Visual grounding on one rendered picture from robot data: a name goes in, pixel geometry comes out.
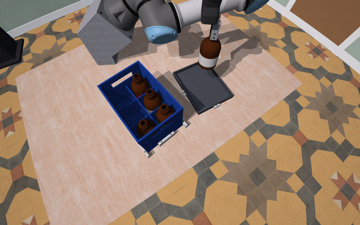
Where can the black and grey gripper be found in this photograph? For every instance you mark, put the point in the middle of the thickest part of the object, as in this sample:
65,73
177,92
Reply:
210,15

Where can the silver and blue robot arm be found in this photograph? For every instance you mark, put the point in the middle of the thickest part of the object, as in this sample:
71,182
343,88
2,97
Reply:
163,21

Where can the brown glass bottle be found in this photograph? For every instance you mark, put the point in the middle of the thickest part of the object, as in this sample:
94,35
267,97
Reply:
144,126
152,100
139,85
209,53
164,112

